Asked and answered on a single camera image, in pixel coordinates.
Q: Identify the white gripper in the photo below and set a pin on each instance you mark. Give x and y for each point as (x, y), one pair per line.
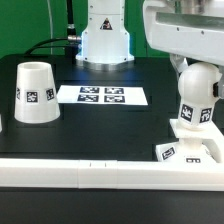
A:
(186, 28)

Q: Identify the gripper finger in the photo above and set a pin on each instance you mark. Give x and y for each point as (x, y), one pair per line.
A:
(218, 88)

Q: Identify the white lamp bulb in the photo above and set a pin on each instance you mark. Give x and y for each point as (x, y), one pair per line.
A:
(197, 102)

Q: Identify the white lamp base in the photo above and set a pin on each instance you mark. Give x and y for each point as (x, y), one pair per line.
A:
(191, 145)

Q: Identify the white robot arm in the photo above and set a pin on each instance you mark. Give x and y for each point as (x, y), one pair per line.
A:
(105, 43)

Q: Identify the white lamp shade cone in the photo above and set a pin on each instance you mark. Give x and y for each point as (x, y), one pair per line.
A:
(35, 98)

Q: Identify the white marker sheet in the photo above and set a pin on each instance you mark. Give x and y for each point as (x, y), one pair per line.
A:
(102, 95)

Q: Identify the white object at left edge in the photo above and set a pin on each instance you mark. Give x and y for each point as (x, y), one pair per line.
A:
(1, 123)

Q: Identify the white right rail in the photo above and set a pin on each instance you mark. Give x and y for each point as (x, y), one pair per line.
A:
(216, 148)

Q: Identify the white rail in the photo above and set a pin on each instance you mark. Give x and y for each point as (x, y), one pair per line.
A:
(216, 148)
(50, 173)

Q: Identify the white front rail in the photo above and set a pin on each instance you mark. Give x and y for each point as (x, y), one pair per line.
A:
(50, 173)

